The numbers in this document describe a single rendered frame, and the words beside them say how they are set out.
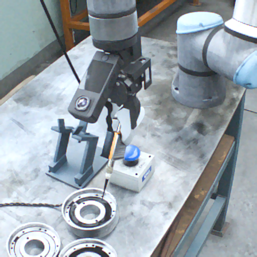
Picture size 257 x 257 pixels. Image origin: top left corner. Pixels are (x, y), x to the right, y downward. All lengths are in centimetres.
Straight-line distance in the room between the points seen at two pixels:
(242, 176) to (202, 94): 104
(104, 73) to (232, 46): 35
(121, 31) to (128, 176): 31
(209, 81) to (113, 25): 47
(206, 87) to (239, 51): 18
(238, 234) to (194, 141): 89
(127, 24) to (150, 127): 42
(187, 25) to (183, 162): 32
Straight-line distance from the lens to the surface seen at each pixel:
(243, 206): 186
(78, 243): 70
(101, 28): 60
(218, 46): 90
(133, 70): 65
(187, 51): 97
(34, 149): 95
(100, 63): 63
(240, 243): 172
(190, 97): 102
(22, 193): 85
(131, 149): 79
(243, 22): 87
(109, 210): 75
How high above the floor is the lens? 140
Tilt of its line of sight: 38 degrees down
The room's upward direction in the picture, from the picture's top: 5 degrees counter-clockwise
